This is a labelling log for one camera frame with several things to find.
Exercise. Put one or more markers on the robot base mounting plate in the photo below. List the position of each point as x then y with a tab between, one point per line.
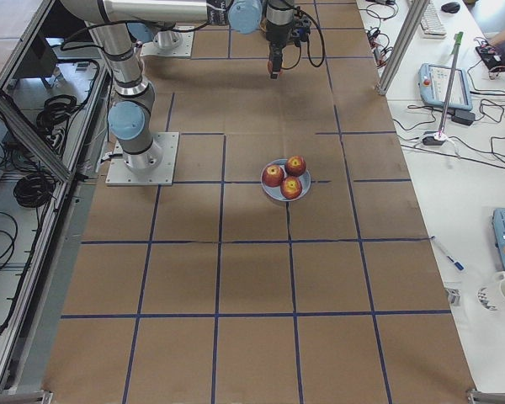
168	160

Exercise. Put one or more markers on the red apple on plate rear-left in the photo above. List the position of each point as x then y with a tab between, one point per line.
272	175

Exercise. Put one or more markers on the black computer mouse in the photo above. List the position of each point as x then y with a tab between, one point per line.
450	7

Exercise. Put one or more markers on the teach pendant with screen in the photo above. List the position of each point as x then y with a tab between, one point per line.
433	85

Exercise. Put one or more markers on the red apple on plate rear-right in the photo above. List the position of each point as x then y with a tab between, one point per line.
295	166

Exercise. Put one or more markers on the white keyboard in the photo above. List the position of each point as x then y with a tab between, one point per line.
431	26

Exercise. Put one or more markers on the red apple on plate front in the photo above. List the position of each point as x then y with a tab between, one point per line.
291	187

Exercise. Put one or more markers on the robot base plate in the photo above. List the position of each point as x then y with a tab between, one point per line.
169	44

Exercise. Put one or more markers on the aluminium frame post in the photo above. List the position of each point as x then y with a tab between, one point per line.
403	40

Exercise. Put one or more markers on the green tipped grabber stick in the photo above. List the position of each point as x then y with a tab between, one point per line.
440	136

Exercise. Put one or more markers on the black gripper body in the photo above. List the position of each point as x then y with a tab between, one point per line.
276	30

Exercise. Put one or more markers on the blue white pen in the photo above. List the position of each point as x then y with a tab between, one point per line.
446	253

